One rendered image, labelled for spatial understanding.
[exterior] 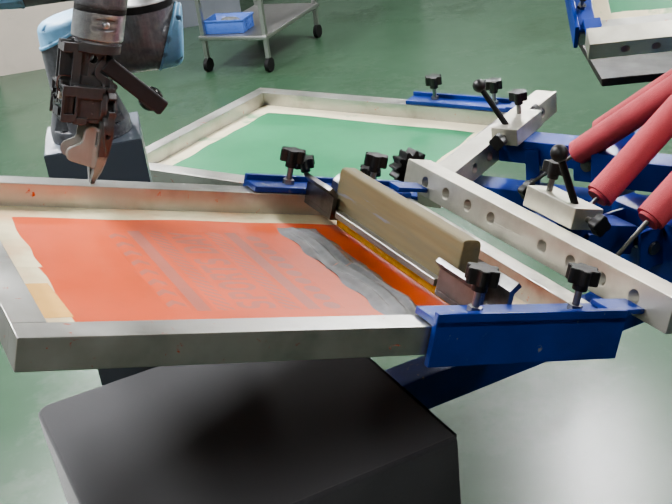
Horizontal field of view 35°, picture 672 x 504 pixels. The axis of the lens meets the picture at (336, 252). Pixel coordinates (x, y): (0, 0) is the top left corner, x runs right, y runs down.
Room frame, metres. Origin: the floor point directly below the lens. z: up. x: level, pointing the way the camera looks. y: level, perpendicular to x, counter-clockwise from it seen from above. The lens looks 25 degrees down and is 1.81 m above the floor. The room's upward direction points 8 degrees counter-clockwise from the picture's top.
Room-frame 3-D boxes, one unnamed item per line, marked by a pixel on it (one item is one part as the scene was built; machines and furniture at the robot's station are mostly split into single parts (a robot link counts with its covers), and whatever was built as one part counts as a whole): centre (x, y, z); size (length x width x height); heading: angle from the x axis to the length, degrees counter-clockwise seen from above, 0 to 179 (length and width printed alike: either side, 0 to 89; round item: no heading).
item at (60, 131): (1.96, 0.43, 1.25); 0.15 x 0.15 x 0.10
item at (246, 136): (2.28, -0.12, 1.05); 1.08 x 0.61 x 0.23; 54
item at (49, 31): (1.96, 0.42, 1.37); 0.13 x 0.12 x 0.14; 93
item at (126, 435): (1.30, 0.18, 0.95); 0.48 x 0.44 x 0.01; 114
